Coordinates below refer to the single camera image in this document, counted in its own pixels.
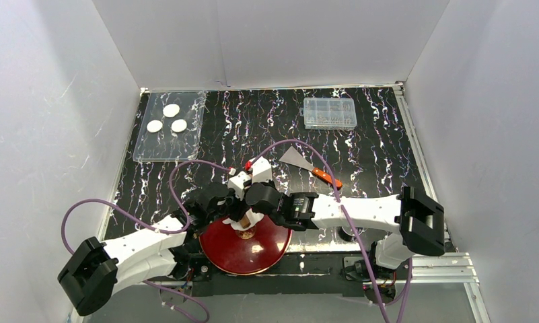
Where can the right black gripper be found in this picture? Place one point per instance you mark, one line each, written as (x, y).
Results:
(255, 206)

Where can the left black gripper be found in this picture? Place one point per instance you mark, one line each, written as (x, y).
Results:
(229, 210)

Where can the wooden rolling pin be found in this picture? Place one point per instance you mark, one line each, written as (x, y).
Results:
(244, 222)

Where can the white dough piece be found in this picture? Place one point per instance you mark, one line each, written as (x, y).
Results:
(253, 217)

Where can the scraper knife orange handle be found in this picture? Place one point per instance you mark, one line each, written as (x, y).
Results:
(294, 158)

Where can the metal ring cutter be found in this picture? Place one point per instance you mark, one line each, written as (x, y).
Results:
(346, 234)

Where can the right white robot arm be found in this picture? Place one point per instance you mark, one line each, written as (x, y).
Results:
(414, 221)

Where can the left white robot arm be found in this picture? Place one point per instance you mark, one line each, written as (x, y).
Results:
(97, 270)

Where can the white dough disc right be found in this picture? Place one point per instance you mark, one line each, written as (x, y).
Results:
(178, 126)

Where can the white dough disc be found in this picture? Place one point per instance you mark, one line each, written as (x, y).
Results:
(178, 126)
(154, 126)
(171, 110)

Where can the white dough disc left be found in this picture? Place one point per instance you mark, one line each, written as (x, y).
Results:
(154, 126)

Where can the white dough disc top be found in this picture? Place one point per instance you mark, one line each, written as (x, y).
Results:
(171, 110)

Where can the round red tray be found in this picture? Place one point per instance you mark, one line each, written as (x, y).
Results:
(245, 252)

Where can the clear plastic tray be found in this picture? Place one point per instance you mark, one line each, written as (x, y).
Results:
(165, 145)

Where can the clear compartment storage box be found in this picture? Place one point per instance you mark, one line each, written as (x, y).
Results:
(329, 114)

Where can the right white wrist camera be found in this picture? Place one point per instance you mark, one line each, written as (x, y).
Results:
(259, 170)

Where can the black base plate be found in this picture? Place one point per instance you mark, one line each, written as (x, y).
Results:
(295, 274)

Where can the aluminium frame rail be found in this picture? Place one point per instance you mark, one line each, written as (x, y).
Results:
(439, 292)

